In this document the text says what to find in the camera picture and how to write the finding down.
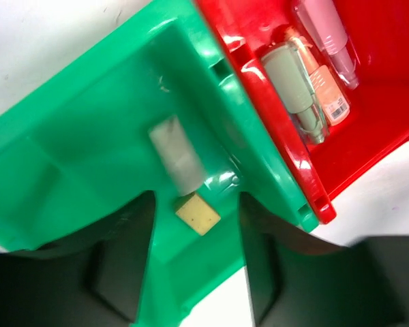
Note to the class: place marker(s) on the small beige eraser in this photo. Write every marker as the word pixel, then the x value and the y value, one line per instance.
pixel 193 210

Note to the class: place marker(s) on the pink marker pen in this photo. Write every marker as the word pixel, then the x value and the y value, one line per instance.
pixel 324 25

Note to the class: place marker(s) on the green marker pen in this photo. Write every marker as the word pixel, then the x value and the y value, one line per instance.
pixel 290 79

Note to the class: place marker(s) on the green plastic bin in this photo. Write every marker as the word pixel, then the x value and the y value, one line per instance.
pixel 78 149

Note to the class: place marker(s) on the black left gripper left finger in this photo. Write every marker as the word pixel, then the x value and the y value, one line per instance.
pixel 92 277

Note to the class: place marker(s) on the red plastic bin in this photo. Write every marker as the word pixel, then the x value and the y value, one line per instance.
pixel 379 106

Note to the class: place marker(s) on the orange marker pen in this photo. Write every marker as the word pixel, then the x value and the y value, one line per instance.
pixel 333 102

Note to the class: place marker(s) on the grey rectangular eraser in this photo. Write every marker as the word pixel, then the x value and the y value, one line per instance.
pixel 178 155

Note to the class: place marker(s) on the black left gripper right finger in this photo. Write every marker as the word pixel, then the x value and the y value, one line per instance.
pixel 297 279

